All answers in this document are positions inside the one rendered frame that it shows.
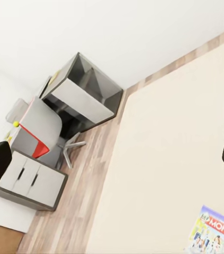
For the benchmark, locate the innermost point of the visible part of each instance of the desk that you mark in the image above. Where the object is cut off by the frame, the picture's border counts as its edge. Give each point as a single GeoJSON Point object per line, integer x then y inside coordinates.
{"type": "Point", "coordinates": [94, 96]}

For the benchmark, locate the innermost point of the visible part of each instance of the bed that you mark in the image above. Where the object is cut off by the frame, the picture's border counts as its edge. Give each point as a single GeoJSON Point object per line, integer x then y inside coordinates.
{"type": "Point", "coordinates": [166, 162]}

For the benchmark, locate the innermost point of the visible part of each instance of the toy box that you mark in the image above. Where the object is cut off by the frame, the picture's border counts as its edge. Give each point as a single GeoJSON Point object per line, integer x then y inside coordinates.
{"type": "Point", "coordinates": [17, 111]}

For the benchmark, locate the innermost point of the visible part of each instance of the swivel chair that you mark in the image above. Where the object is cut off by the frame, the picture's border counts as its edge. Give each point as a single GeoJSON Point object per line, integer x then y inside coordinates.
{"type": "Point", "coordinates": [45, 125]}

